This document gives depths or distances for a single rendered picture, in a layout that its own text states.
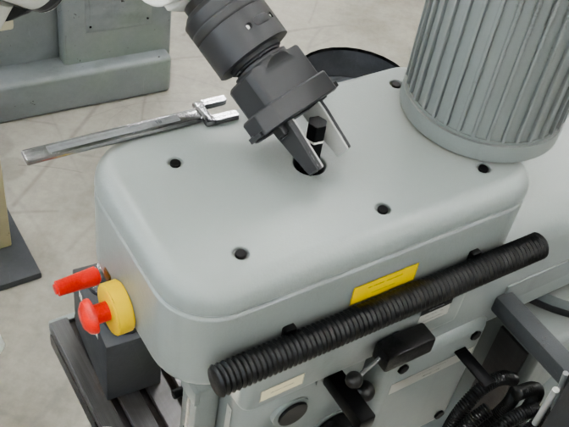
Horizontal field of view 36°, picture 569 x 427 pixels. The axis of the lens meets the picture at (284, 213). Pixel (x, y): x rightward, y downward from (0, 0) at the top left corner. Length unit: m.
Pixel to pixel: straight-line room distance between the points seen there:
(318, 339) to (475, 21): 0.37
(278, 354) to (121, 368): 0.97
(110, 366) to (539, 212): 0.96
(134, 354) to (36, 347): 1.36
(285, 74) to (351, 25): 3.92
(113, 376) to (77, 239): 1.67
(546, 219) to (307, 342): 0.44
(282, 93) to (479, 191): 0.25
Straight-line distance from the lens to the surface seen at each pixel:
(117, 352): 1.78
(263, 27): 0.92
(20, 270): 3.33
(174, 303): 0.84
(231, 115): 1.00
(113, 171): 0.93
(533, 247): 1.08
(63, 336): 2.01
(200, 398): 1.17
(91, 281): 1.07
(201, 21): 0.93
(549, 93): 0.99
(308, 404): 1.17
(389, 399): 1.26
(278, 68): 0.93
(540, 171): 1.27
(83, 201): 3.61
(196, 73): 4.31
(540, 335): 1.23
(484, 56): 0.95
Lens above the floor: 2.52
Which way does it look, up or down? 44 degrees down
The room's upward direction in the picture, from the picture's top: 10 degrees clockwise
